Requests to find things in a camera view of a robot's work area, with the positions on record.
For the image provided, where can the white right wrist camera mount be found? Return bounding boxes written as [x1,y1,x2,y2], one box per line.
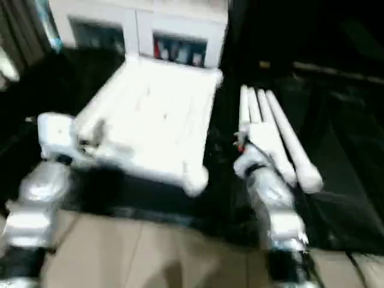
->
[247,121,283,157]

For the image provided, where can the white plastic table top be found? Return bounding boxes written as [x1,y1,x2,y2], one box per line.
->
[71,53,225,198]

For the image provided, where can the dark long rod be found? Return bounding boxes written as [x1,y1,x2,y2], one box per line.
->
[292,61,384,89]

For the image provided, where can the beige curtain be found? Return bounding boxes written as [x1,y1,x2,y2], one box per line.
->
[0,0,46,83]

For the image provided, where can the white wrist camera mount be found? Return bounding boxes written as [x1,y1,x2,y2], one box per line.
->
[36,112,101,164]
[247,121,283,157]

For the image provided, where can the white glass door cabinet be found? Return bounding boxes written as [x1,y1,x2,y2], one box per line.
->
[47,0,229,72]

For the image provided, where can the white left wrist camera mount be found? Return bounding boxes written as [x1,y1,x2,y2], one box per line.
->
[36,112,101,164]

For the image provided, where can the black work mat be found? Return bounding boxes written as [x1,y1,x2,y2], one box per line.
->
[0,44,384,251]

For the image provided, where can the white blue patterned roll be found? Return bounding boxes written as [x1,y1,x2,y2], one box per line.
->
[35,0,64,54]

